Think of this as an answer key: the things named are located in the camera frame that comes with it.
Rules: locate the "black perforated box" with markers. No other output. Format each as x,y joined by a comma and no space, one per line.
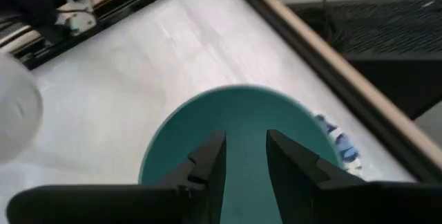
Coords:
380,30

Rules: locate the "teal plastic bowl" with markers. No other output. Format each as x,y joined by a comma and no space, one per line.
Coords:
241,113

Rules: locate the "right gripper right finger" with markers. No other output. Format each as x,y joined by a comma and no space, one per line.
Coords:
293,168

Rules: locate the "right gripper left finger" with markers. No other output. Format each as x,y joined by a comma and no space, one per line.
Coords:
210,182

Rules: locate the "white paper bowl blue pattern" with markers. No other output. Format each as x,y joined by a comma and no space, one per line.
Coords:
345,148

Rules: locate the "plain white plastic bowl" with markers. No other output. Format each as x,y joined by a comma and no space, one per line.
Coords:
17,110

